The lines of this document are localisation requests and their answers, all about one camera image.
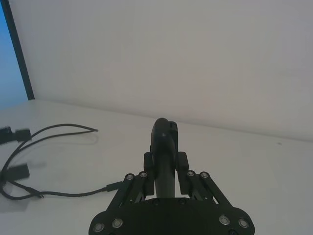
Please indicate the black framed monitor, blue screen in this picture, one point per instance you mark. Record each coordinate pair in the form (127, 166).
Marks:
(14, 49)

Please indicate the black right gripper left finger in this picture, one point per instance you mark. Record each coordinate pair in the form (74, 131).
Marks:
(133, 188)

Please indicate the small black connector block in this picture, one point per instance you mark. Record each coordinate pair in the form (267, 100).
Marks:
(5, 135)
(19, 172)
(23, 135)

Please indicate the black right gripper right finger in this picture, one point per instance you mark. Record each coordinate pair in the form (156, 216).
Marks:
(205, 188)

